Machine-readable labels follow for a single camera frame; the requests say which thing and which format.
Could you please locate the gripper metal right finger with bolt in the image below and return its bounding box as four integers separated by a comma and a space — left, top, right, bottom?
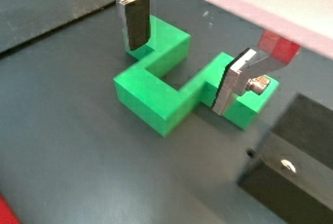
213, 30, 301, 115

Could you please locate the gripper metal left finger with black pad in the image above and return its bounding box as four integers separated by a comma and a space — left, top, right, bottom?
116, 0, 151, 51

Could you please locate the green stepped block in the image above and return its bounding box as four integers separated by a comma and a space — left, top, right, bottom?
112, 15, 281, 138

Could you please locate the black fixture block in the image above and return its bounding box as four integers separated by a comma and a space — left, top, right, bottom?
238, 94, 333, 224

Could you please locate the red base board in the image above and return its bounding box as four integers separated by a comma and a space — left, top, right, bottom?
0, 196, 20, 224

